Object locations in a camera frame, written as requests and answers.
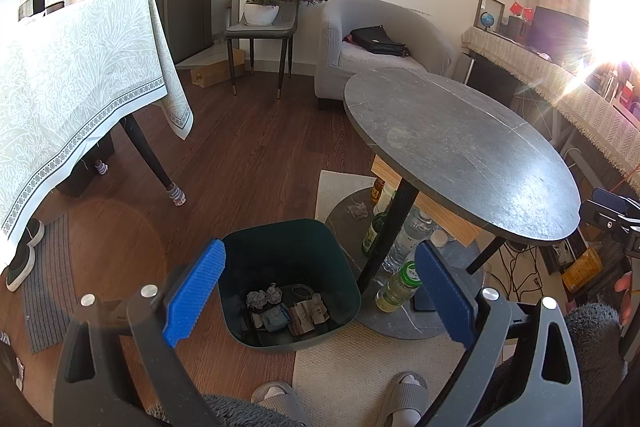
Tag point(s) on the black handbag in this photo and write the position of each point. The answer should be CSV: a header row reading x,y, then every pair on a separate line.
x,y
375,38

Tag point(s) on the dark green trash bin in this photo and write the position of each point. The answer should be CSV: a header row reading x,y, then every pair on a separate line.
x,y
280,257

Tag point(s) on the potted plant in white pot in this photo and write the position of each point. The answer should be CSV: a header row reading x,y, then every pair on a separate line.
x,y
260,14

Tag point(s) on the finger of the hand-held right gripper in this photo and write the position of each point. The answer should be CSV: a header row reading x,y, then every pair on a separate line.
x,y
611,202
607,221

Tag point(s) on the beige rug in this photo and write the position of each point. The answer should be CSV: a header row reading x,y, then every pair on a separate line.
x,y
340,377

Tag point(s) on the flat brown cardboard box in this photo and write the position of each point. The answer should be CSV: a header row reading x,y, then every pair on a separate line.
x,y
215,74

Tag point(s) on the green glass bottle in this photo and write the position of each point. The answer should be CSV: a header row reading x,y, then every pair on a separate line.
x,y
372,237

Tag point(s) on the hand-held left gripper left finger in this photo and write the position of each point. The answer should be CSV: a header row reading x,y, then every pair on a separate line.
x,y
195,292

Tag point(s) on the white paper ball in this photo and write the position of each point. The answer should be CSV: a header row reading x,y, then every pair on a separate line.
x,y
274,293
257,299

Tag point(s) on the torn white cardboard box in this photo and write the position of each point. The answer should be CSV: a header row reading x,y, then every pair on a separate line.
x,y
302,314

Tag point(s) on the grey tub armchair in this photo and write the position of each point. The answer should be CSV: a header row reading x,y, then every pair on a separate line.
x,y
330,47

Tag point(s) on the yellow plastic bag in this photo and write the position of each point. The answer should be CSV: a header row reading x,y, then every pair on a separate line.
x,y
582,269

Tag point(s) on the blue tissue packet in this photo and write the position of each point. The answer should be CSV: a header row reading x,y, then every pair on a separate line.
x,y
275,319

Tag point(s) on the grey ribbed floor mat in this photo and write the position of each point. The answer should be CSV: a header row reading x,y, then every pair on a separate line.
x,y
45,317

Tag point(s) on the black shoe with white sole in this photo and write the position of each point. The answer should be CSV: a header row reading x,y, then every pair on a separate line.
x,y
32,232
20,269

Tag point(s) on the small red desk flags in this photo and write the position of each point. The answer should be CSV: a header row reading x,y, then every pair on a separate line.
x,y
520,9

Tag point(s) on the black monitor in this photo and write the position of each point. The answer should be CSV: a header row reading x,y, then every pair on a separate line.
x,y
555,29

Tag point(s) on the small blue globe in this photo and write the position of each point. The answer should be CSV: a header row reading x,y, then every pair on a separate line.
x,y
485,19

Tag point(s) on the green capped yellow liquid bottle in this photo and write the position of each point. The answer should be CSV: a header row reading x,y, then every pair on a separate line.
x,y
395,294

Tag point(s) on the grey dining chair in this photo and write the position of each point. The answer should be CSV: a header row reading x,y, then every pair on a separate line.
x,y
286,28

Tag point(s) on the person's right hand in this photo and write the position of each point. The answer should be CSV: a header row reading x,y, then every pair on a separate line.
x,y
625,282

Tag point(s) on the table with pale green tablecloth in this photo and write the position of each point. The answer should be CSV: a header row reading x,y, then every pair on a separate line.
x,y
75,82

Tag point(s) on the brown wooden box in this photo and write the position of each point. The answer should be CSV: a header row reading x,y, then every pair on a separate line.
x,y
515,29

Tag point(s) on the clear plastic water bottle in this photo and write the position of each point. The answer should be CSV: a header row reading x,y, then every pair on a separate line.
x,y
407,237

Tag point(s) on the grey slipper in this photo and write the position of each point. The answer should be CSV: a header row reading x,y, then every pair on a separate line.
x,y
292,404
405,402

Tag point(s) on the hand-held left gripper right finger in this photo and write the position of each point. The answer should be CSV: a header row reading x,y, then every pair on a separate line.
x,y
445,297

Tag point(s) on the wooden picture frame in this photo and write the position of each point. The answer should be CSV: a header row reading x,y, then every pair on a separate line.
x,y
495,4

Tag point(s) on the desk with beige lace cloth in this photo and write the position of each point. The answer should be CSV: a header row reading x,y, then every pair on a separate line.
x,y
550,77

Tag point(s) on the orange capped bottle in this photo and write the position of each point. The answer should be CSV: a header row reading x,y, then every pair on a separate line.
x,y
382,192

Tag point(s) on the round grey marble table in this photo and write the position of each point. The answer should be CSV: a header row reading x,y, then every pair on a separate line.
x,y
450,142

